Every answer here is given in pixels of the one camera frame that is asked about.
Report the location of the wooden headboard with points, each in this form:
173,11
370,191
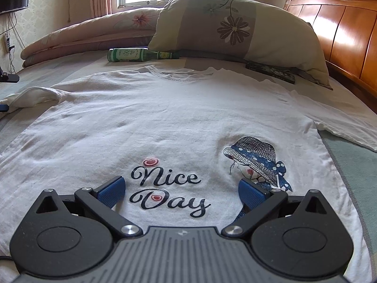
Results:
347,35

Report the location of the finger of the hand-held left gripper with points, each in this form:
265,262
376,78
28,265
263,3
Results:
10,77
3,108

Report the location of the phone with printed case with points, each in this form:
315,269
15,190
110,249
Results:
271,71

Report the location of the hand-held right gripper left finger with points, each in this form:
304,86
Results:
113,193

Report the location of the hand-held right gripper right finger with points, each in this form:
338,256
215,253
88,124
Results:
249,196

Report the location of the white printed t-shirt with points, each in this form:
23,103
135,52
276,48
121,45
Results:
176,118

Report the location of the pink floral quilt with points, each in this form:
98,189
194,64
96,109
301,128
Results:
88,35

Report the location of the green glass bottle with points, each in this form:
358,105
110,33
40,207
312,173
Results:
129,55

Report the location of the floral pillow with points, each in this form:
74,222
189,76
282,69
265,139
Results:
235,26

